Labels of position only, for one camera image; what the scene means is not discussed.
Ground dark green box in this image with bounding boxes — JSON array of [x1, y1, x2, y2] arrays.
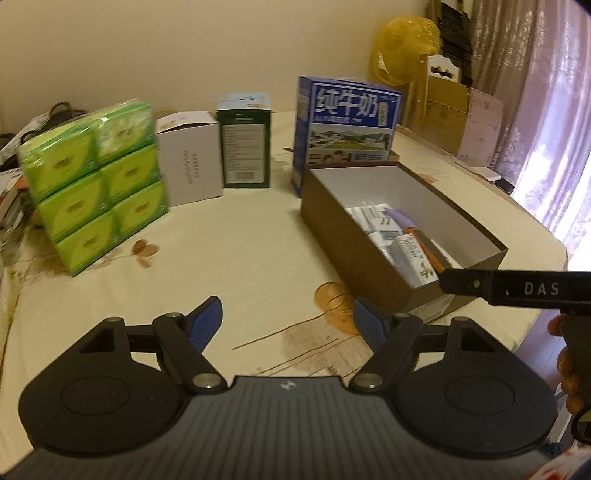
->
[[216, 91, 273, 189]]

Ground person's right hand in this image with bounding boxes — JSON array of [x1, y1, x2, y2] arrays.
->
[[551, 313, 583, 417]]

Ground white wifi repeater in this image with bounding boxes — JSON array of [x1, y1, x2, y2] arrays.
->
[[346, 200, 402, 245]]

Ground white box with gecko print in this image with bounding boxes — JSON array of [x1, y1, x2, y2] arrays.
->
[[394, 234, 439, 283]]

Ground white wooden shelf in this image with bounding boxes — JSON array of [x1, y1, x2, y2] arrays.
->
[[422, 54, 462, 84]]

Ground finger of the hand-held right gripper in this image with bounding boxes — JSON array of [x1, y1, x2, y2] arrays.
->
[[438, 268, 491, 296]]

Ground purple cylinder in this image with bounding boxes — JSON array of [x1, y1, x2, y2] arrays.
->
[[383, 208, 414, 228]]

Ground brown shoebox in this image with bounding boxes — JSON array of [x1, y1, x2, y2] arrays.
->
[[300, 161, 509, 324]]

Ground black slatted rack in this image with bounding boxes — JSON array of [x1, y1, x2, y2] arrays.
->
[[436, 0, 476, 88]]

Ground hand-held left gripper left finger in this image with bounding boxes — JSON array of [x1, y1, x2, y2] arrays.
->
[[78, 296, 227, 393]]

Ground yellow plastic bag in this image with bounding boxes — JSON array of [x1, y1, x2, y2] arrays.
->
[[369, 16, 441, 93]]

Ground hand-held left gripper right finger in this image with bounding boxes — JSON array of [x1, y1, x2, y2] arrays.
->
[[348, 298, 509, 392]]

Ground blue milk carton box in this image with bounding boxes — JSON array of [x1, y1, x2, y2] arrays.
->
[[292, 76, 403, 198]]

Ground pink and white cardboard box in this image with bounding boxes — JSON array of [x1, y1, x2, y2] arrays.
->
[[455, 88, 504, 167]]

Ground pale patterned curtain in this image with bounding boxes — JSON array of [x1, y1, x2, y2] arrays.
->
[[466, 0, 591, 273]]

